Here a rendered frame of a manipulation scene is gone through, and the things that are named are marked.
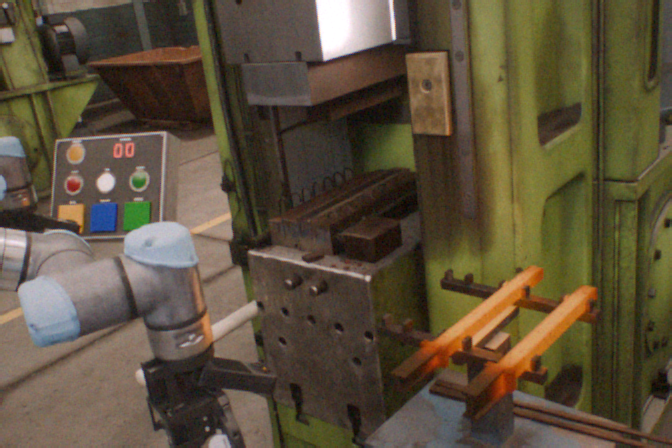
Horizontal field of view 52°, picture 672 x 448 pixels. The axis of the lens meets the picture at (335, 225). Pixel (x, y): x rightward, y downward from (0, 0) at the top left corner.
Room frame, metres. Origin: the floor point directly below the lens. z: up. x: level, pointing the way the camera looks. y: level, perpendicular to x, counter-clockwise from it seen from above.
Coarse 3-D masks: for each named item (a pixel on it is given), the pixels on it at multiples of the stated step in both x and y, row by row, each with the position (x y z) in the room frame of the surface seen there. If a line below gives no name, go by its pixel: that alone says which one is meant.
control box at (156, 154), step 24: (72, 144) 1.86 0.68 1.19; (96, 144) 1.83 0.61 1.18; (120, 144) 1.81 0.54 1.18; (144, 144) 1.79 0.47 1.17; (168, 144) 1.78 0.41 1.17; (72, 168) 1.82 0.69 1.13; (96, 168) 1.80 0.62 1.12; (120, 168) 1.78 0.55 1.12; (144, 168) 1.75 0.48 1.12; (168, 168) 1.76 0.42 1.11; (72, 192) 1.79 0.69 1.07; (96, 192) 1.77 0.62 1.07; (120, 192) 1.74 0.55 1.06; (144, 192) 1.72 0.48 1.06; (168, 192) 1.73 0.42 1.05; (120, 216) 1.71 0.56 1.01; (168, 216) 1.71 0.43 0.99; (96, 240) 1.74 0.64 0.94; (120, 240) 1.73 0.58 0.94
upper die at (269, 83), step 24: (384, 48) 1.69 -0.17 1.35; (264, 72) 1.56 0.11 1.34; (288, 72) 1.51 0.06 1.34; (312, 72) 1.49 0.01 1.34; (336, 72) 1.55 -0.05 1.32; (360, 72) 1.61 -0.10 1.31; (384, 72) 1.68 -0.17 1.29; (264, 96) 1.57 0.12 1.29; (288, 96) 1.52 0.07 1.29; (312, 96) 1.48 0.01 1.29; (336, 96) 1.54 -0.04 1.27
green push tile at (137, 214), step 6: (126, 204) 1.71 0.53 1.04; (132, 204) 1.71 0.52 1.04; (138, 204) 1.70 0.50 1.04; (144, 204) 1.70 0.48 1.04; (150, 204) 1.70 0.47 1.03; (126, 210) 1.71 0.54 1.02; (132, 210) 1.70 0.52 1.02; (138, 210) 1.70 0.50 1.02; (144, 210) 1.69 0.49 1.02; (150, 210) 1.69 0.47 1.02; (126, 216) 1.70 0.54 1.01; (132, 216) 1.69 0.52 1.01; (138, 216) 1.69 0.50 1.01; (144, 216) 1.68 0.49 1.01; (126, 222) 1.69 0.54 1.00; (132, 222) 1.69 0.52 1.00; (138, 222) 1.68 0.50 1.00; (144, 222) 1.68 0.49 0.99; (126, 228) 1.68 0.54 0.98; (132, 228) 1.68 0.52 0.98; (138, 228) 1.67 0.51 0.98
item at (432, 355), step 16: (528, 272) 1.18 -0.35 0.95; (512, 288) 1.13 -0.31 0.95; (496, 304) 1.07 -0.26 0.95; (464, 320) 1.03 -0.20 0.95; (480, 320) 1.03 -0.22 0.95; (448, 336) 0.99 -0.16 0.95; (464, 336) 1.00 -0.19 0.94; (416, 352) 0.95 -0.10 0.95; (432, 352) 0.94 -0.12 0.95; (448, 352) 0.96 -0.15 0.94; (400, 368) 0.91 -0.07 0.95; (416, 368) 0.90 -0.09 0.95; (432, 368) 0.93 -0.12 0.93; (400, 384) 0.89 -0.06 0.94; (416, 384) 0.90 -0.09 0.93
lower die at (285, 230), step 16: (368, 176) 1.83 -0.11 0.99; (400, 176) 1.78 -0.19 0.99; (336, 192) 1.72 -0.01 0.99; (368, 192) 1.67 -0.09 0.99; (384, 192) 1.66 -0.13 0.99; (400, 192) 1.70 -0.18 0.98; (304, 208) 1.63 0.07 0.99; (336, 208) 1.57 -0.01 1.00; (352, 208) 1.57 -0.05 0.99; (368, 208) 1.59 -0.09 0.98; (272, 224) 1.60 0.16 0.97; (288, 224) 1.56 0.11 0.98; (304, 224) 1.53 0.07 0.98; (320, 224) 1.49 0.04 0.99; (336, 224) 1.49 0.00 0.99; (272, 240) 1.60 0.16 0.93; (288, 240) 1.57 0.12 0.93; (304, 240) 1.53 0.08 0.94; (320, 240) 1.50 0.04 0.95
